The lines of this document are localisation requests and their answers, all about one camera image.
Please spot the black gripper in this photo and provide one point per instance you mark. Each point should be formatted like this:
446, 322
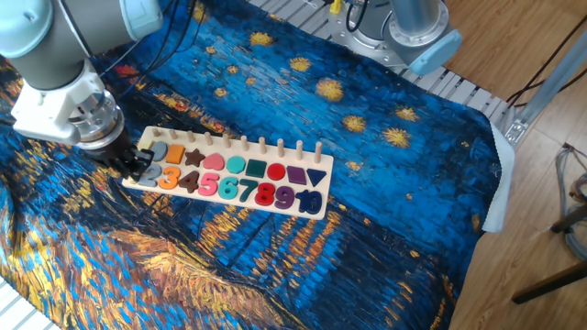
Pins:
110, 151

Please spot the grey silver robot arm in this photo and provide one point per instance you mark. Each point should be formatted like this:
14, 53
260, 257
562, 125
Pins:
69, 41

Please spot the cream semicircle piece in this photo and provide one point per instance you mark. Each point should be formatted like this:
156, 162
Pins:
145, 145

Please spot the grey number two piece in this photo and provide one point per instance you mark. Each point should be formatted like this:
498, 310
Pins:
153, 176

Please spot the grey oval piece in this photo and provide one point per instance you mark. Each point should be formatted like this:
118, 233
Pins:
159, 151

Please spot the wooden peg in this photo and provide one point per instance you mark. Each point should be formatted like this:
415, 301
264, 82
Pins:
156, 132
317, 152
262, 146
244, 143
208, 139
299, 150
280, 148
191, 136
226, 141
173, 134

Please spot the orange number three piece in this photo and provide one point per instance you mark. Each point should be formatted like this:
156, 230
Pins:
170, 179

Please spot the orange rectangle piece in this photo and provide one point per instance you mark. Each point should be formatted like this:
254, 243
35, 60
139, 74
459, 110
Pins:
175, 154

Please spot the brown number four piece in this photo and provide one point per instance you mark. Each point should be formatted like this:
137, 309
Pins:
190, 182

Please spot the brown star piece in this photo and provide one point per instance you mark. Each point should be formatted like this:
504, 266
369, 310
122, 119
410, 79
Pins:
194, 158

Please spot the pink number five piece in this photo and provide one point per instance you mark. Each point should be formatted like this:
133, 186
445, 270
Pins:
208, 185

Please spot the pink heart piece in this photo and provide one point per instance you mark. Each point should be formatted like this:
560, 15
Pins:
213, 162

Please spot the wooden puzzle board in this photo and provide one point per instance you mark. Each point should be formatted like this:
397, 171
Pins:
229, 151

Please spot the teal number six piece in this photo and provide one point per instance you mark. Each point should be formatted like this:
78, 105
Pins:
227, 190

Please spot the teal octagon piece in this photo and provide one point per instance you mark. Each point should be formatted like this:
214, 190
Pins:
235, 165

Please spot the dark green number seven piece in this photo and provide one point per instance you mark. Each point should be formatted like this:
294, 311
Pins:
249, 187

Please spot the dark green square piece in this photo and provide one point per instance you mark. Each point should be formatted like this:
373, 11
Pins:
256, 168

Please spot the red number eight piece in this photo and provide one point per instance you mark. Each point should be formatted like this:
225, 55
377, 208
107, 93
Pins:
265, 194

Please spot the red circle piece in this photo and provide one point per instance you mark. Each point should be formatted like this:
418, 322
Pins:
276, 172

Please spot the purple number nine piece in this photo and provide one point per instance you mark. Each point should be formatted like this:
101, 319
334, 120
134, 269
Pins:
285, 196

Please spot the purple parallelogram piece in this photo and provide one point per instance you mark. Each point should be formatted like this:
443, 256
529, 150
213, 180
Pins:
296, 175

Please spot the navy triangle piece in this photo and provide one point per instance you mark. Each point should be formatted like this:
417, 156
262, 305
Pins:
316, 176

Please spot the navy number ten piece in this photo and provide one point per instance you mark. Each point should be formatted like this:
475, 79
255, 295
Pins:
313, 202

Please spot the starry night painted cloth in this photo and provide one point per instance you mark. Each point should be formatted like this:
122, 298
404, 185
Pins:
321, 256

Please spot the yellow connector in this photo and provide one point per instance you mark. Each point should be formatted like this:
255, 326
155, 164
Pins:
336, 6

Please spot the white underlay cloth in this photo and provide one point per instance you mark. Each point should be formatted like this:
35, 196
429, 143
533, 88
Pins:
501, 192

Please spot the dark furniture leg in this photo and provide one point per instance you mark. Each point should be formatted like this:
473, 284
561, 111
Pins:
571, 219
550, 283

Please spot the white wrist mount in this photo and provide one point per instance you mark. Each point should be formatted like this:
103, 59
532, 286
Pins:
46, 114

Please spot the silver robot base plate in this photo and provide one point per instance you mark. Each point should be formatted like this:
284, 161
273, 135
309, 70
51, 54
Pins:
341, 39

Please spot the aluminium frame post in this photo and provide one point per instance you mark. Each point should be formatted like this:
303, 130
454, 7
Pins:
546, 87

